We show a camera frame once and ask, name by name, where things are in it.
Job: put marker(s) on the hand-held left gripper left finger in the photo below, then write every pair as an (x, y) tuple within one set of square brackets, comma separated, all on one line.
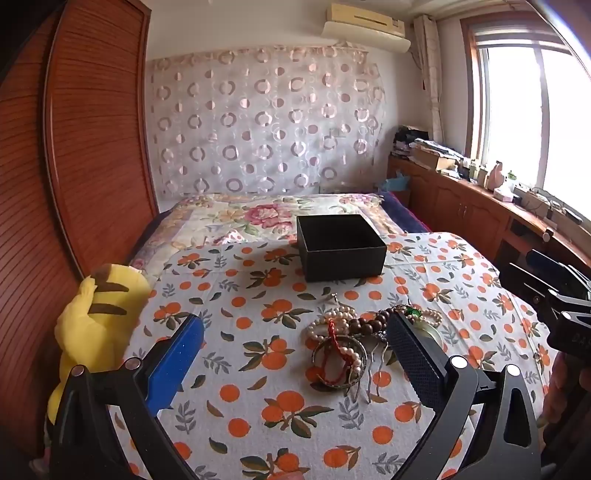
[(178, 360)]

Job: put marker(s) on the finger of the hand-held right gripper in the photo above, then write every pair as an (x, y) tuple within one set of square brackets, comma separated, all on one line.
[(549, 265), (521, 281)]

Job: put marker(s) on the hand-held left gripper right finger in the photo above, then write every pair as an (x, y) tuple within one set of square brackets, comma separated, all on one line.
[(415, 360)]

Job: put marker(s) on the dark metal bangle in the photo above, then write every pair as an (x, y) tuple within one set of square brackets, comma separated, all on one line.
[(318, 364)]

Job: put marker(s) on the black jewelry box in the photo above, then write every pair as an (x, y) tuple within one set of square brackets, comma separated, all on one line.
[(341, 265)]

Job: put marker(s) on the green jade pendant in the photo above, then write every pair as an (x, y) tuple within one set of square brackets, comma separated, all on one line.
[(427, 330)]

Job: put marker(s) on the pink tissue box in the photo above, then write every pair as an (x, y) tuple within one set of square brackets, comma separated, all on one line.
[(503, 193)]

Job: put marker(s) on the silver dangling earring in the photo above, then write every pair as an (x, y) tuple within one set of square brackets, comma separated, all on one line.
[(339, 307)]

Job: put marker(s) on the yellow plush toy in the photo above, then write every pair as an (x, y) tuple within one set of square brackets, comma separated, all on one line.
[(92, 323)]

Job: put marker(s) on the orange print tablecloth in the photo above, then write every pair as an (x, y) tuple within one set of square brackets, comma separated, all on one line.
[(258, 295)]

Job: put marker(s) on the pink figurine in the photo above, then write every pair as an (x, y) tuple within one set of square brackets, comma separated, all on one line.
[(497, 174)]

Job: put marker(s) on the row of small bottles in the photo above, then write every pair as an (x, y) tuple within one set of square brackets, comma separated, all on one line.
[(475, 173)]

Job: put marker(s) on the purple blanket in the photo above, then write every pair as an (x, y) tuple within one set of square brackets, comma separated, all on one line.
[(406, 217)]

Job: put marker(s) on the pile of papers and boxes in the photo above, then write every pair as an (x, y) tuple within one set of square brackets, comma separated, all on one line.
[(429, 154)]

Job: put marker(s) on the blue plastic bag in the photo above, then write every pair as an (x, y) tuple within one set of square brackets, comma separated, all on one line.
[(395, 182)]

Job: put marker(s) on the floral bedspread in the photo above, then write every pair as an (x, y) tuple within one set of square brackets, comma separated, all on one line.
[(258, 217)]

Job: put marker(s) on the patterned window curtain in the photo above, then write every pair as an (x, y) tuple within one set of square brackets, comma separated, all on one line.
[(431, 78)]

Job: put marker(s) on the circle pattern sheer cloth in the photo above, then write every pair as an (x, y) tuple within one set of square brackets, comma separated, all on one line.
[(263, 124)]

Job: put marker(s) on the white air conditioner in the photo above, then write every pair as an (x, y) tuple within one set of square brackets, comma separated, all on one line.
[(364, 27)]

